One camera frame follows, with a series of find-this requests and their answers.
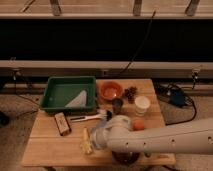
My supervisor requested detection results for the yellow banana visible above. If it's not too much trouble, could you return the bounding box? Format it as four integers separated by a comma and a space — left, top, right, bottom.
80, 128, 93, 155

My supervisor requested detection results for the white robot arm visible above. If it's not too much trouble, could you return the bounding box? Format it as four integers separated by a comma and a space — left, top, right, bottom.
90, 115, 213, 155

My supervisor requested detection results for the dark metal cup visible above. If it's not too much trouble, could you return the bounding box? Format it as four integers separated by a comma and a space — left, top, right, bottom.
112, 98, 123, 114

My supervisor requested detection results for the white paper cup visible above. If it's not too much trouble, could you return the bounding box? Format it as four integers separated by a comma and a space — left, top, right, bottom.
134, 96, 151, 116

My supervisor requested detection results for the orange bowl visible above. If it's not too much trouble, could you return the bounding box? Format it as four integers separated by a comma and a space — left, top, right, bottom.
99, 81, 123, 101

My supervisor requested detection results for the dark grape bunch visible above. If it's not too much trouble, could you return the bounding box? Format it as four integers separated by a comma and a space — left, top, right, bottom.
124, 86, 137, 103

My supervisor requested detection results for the white dish brush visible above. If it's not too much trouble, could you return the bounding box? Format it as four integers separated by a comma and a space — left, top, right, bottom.
70, 109, 112, 122

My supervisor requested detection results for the grey cloth in tray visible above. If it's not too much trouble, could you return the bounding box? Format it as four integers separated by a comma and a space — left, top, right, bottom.
66, 90, 87, 107

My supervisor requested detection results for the blue sponge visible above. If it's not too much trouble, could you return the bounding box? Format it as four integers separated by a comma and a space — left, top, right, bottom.
90, 120, 107, 133

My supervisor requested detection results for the green plastic tray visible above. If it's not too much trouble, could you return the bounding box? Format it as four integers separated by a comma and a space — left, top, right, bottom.
40, 76, 96, 113

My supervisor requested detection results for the orange fruit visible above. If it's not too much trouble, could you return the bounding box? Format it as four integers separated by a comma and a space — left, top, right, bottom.
133, 120, 145, 131

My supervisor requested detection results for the brown rectangular box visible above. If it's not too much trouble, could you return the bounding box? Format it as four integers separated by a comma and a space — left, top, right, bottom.
54, 113, 71, 136

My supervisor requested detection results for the wooden table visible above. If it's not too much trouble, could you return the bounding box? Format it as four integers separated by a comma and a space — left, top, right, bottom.
21, 78, 177, 168

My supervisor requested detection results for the dark red bowl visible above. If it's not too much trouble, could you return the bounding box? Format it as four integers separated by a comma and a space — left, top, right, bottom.
112, 152, 140, 165

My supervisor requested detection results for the black cable right floor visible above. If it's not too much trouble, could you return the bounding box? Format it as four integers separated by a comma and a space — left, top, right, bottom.
154, 71, 201, 127

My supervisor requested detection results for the black cable floor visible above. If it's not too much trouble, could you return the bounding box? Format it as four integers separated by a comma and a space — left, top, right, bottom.
154, 71, 201, 127
11, 69, 41, 119

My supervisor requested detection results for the black cable on wall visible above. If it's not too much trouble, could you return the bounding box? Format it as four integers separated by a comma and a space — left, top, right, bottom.
118, 10, 157, 76

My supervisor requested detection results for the black cable left floor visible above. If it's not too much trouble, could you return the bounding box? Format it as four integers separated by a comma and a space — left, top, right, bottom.
11, 69, 41, 119

